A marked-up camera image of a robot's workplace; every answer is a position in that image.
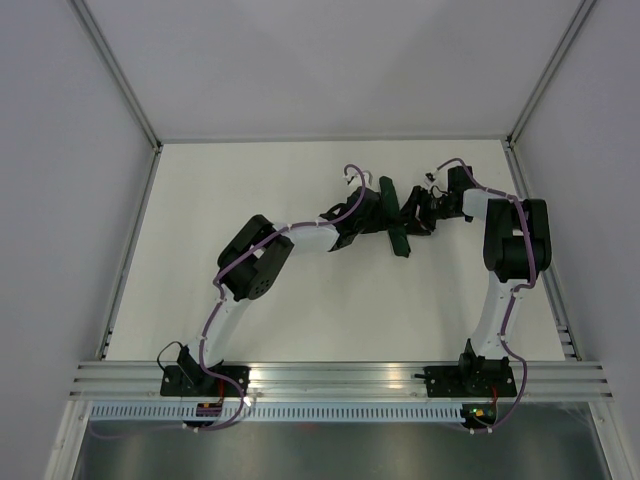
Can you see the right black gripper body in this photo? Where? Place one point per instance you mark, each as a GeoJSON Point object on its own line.
{"type": "Point", "coordinates": [431, 209]}

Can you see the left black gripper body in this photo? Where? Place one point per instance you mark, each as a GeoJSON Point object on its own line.
{"type": "Point", "coordinates": [375, 223]}

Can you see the dark green cloth napkin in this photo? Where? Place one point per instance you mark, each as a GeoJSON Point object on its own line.
{"type": "Point", "coordinates": [394, 224]}

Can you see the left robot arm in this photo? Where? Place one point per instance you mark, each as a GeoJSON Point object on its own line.
{"type": "Point", "coordinates": [250, 264]}

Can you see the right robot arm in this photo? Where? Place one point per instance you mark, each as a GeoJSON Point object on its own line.
{"type": "Point", "coordinates": [516, 249]}

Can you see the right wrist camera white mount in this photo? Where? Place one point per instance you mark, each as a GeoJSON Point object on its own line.
{"type": "Point", "coordinates": [431, 182]}

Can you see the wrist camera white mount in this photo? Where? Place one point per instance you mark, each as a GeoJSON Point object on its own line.
{"type": "Point", "coordinates": [431, 182]}
{"type": "Point", "coordinates": [355, 179]}

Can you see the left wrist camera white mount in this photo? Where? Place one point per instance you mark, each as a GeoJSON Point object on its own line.
{"type": "Point", "coordinates": [355, 179]}

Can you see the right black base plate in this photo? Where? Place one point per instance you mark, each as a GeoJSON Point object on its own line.
{"type": "Point", "coordinates": [451, 382]}

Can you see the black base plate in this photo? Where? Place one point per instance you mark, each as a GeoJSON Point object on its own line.
{"type": "Point", "coordinates": [228, 381]}
{"type": "Point", "coordinates": [451, 382]}

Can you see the aluminium front rail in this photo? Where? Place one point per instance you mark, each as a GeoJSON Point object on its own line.
{"type": "Point", "coordinates": [547, 381]}

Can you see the white slotted cable duct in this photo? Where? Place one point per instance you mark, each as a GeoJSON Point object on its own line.
{"type": "Point", "coordinates": [281, 412]}

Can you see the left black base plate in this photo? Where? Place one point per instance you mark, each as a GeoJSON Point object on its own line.
{"type": "Point", "coordinates": [228, 381]}

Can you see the right aluminium frame post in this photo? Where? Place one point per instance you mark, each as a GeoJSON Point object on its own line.
{"type": "Point", "coordinates": [562, 48]}

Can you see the aluminium frame post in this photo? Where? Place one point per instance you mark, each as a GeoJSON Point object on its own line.
{"type": "Point", "coordinates": [562, 48]}
{"type": "Point", "coordinates": [97, 38]}

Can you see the left aluminium frame post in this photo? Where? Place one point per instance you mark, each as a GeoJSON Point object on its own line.
{"type": "Point", "coordinates": [97, 38]}

